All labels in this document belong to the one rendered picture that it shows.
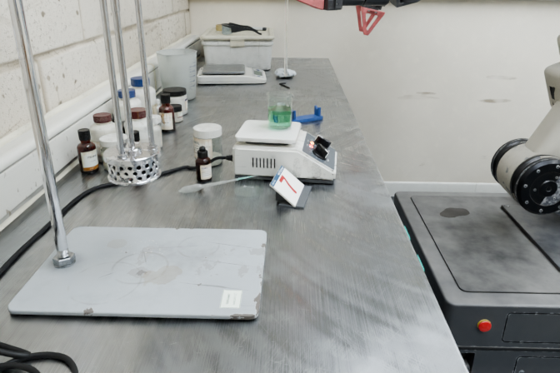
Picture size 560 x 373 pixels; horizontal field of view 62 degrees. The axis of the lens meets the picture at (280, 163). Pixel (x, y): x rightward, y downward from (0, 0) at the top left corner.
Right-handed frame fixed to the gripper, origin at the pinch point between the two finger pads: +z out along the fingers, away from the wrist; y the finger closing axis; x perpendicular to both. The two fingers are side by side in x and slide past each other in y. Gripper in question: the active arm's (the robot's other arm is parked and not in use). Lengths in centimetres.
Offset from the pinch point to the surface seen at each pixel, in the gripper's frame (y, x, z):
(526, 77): -112, 44, -150
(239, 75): -83, 32, -2
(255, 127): -0.8, 26.3, 6.0
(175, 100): -44, 31, 22
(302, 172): 9.2, 32.6, -1.3
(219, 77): -83, 32, 5
